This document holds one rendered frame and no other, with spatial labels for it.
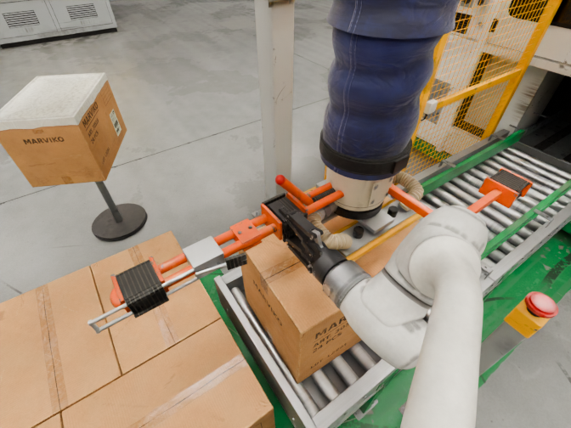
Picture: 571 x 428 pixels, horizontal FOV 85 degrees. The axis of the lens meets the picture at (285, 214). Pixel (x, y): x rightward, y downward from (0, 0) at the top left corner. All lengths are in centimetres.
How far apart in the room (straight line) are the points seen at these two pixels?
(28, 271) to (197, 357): 170
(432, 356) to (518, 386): 181
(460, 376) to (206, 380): 104
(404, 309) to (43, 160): 195
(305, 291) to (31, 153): 166
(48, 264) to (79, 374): 137
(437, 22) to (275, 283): 73
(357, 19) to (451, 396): 56
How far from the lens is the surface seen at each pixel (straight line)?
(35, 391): 153
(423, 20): 64
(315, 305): 93
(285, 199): 79
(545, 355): 237
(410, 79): 68
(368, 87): 67
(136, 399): 135
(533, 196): 238
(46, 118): 199
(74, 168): 211
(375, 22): 63
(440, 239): 53
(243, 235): 71
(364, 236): 89
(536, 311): 103
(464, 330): 41
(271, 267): 99
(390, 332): 58
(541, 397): 223
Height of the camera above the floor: 175
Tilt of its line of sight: 44 degrees down
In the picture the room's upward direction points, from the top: straight up
